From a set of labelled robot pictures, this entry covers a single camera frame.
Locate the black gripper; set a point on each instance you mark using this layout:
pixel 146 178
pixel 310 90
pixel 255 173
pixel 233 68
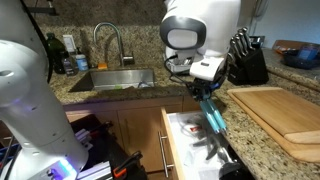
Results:
pixel 203 86

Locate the blue can opener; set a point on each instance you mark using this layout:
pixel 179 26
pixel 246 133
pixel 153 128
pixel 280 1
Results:
pixel 213 116

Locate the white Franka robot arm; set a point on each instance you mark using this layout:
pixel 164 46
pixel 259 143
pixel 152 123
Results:
pixel 30 110

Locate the wooden drawer with white lining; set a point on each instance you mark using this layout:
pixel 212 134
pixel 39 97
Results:
pixel 181 140

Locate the white utensil holder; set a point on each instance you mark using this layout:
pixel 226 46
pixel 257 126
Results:
pixel 181 65

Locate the black knife block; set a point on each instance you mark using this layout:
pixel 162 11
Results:
pixel 250 66

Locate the small wooden cutting board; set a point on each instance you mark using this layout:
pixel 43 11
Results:
pixel 280 110

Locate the wooden kitchen cabinet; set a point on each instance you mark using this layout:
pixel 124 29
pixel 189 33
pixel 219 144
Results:
pixel 136 133

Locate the black kitchen utensil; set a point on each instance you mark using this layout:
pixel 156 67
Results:
pixel 230 170

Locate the green scrubber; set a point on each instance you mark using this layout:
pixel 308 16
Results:
pixel 118 88

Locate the stainless steel sink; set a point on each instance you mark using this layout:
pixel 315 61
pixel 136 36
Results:
pixel 116 78

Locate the brown wooden tray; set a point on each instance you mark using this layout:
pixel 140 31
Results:
pixel 283 45

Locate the dark blue bowl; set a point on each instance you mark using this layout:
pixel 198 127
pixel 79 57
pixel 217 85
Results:
pixel 296 62

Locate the curved steel faucet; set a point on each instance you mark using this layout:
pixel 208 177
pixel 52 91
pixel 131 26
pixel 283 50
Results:
pixel 120 43

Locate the orange black clamp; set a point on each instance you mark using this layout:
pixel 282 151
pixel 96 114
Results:
pixel 128 161

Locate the red black hand tool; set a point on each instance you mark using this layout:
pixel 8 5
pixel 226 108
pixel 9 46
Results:
pixel 103 126

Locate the orange sponge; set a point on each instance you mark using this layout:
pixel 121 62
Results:
pixel 102 66

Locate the large wooden cutting board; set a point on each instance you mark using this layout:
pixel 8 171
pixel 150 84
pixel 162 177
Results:
pixel 300 153

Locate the black cart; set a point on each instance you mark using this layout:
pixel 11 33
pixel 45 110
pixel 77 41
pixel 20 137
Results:
pixel 106 150

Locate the blue plastic cup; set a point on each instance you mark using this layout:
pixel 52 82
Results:
pixel 308 51

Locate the white purple blocks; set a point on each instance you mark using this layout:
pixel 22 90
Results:
pixel 83 136

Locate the aluminium extrusion bars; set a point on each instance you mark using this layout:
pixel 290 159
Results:
pixel 96 171

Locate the dark hand soap bottle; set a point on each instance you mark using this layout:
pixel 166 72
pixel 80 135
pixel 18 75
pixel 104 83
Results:
pixel 69 66

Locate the green glass bottle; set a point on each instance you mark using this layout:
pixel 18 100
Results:
pixel 56 50

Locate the white wall outlet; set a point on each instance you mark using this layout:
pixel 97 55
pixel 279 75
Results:
pixel 69 43

